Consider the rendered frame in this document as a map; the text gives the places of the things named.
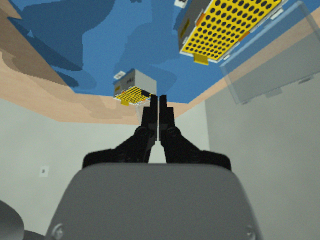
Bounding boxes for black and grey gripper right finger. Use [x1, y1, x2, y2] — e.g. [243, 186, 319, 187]
[159, 95, 232, 171]

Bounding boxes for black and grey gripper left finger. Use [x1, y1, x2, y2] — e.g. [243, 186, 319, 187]
[82, 95, 158, 168]

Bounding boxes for blue bench mat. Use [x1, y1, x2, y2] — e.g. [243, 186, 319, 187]
[7, 0, 225, 104]

